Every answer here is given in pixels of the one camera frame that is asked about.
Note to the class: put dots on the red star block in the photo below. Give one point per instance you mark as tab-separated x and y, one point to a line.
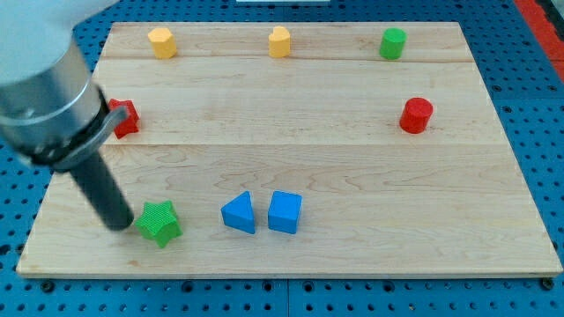
130	124

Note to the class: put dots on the red cylinder block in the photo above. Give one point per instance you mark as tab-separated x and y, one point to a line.
416	115

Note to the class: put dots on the green cylinder block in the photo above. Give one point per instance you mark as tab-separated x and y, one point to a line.
392	43

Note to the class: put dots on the blue triangle block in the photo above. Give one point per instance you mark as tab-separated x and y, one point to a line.
239	213

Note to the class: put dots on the wooden board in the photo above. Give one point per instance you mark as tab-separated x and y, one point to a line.
223	117

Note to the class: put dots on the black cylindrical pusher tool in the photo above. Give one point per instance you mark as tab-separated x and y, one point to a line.
99	187

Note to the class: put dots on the yellow hexagon block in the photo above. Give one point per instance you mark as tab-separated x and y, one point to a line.
162	42

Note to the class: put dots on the blue cube block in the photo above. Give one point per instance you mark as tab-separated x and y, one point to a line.
284	212

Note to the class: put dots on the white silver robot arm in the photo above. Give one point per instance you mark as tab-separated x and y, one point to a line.
52	112

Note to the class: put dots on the green star block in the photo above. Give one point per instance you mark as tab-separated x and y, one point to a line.
159	223

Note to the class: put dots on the yellow heart block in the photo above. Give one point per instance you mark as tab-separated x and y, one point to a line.
279	42

